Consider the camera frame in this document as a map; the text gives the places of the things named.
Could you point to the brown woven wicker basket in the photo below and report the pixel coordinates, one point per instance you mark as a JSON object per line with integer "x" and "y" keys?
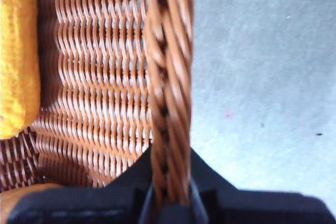
{"x": 105, "y": 77}

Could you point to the yellow corn cob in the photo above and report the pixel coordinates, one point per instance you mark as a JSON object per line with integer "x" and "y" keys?
{"x": 15, "y": 51}

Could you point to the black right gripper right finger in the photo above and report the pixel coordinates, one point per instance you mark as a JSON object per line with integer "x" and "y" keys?
{"x": 262, "y": 208}

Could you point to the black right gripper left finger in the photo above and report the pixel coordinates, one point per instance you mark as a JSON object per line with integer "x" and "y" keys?
{"x": 92, "y": 205}

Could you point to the brown potato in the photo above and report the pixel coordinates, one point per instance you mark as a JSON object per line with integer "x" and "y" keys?
{"x": 6, "y": 203}

